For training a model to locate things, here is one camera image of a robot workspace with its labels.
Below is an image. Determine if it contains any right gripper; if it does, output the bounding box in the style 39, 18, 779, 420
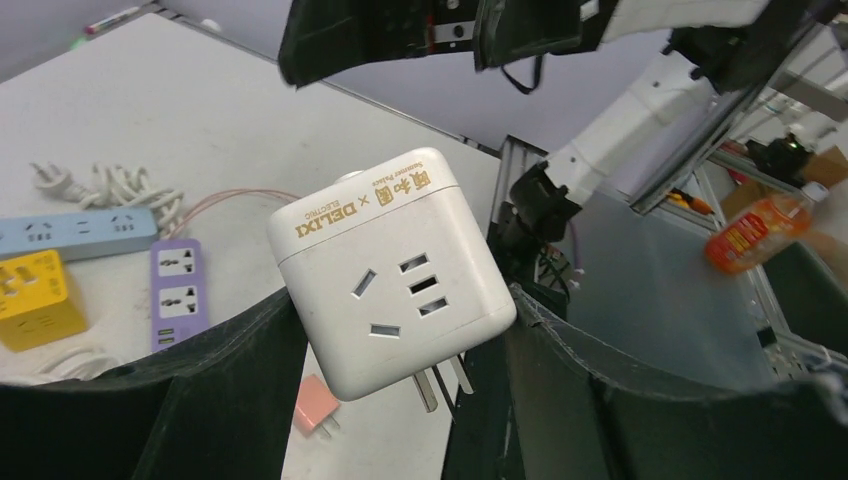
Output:
277, 0, 617, 88

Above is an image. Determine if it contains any white coiled cable with plug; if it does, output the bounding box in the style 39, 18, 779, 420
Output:
29, 161, 185, 233

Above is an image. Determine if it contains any light blue power strip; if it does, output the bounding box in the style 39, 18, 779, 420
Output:
1, 207, 159, 261

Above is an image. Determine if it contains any white cube socket adapter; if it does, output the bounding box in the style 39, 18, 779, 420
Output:
267, 147, 517, 401

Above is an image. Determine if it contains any pink wall charger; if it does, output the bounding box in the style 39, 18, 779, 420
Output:
293, 374, 340, 438

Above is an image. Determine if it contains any yellow cube socket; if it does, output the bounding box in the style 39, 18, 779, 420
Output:
1, 249, 89, 352

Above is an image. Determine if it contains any purple power strip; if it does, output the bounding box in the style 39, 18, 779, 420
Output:
150, 238, 211, 353

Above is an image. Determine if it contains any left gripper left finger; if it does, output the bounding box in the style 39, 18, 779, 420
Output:
1, 290, 307, 479

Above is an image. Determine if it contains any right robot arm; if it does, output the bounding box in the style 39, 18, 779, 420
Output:
277, 1, 847, 277

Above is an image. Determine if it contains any thin pink charging cable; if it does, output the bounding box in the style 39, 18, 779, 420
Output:
162, 188, 301, 241

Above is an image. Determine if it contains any orange drink bottle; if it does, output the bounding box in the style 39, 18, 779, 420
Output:
704, 182, 829, 274

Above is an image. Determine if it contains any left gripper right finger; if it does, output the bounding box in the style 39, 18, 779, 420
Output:
443, 284, 847, 479

